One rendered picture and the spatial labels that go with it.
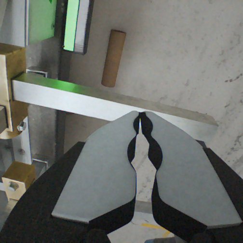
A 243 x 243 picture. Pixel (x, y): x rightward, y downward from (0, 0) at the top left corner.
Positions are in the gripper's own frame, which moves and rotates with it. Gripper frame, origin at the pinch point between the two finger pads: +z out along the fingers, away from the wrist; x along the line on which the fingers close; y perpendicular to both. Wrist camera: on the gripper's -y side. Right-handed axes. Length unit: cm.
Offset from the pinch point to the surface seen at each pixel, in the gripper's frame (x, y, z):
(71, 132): -43, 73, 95
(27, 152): -35, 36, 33
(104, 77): -15, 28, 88
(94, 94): -5.5, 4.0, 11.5
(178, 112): 6.0, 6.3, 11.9
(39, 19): -15.1, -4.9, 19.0
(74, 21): -11.5, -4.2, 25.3
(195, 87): 38, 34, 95
